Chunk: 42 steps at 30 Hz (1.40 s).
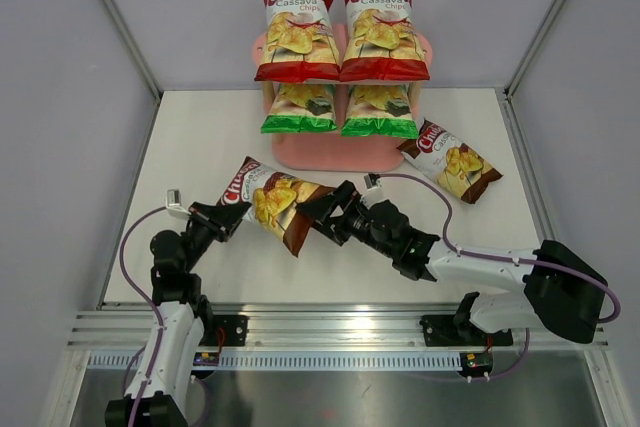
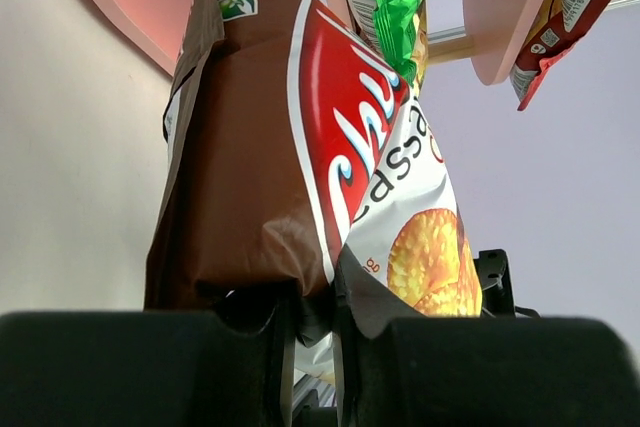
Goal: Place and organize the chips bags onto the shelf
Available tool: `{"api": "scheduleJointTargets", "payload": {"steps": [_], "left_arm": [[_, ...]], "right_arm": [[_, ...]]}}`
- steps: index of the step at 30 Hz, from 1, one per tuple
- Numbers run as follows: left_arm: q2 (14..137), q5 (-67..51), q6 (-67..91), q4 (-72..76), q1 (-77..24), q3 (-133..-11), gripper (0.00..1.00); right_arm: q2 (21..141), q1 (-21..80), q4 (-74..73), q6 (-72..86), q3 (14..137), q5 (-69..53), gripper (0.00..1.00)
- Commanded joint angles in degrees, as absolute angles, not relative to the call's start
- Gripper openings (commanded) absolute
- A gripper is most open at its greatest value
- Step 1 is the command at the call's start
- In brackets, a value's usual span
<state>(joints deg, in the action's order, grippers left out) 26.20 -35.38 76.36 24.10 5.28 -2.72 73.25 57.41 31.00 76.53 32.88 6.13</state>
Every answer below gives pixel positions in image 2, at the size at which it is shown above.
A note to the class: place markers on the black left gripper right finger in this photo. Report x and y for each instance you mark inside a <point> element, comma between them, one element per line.
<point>395,367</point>

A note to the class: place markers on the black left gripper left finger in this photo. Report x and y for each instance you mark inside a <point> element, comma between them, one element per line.
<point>228,367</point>

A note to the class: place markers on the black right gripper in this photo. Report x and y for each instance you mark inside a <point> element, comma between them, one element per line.
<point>492,267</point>

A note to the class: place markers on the brown Chuba chips bag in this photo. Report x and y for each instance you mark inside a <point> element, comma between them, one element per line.
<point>290,140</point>

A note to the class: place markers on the red Chuba chips bag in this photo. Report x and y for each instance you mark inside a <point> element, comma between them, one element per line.
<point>557,27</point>

